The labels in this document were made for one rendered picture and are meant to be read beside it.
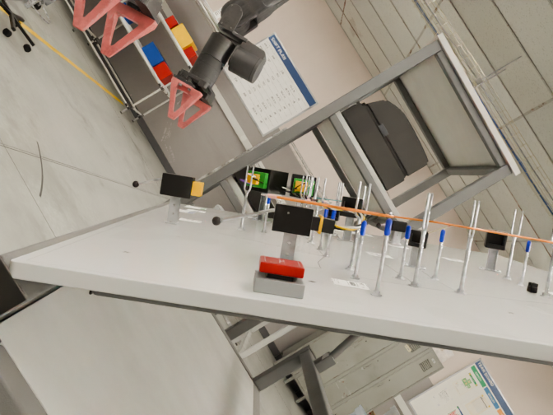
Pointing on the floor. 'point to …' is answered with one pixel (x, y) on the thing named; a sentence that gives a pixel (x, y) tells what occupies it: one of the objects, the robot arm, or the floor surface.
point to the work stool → (20, 20)
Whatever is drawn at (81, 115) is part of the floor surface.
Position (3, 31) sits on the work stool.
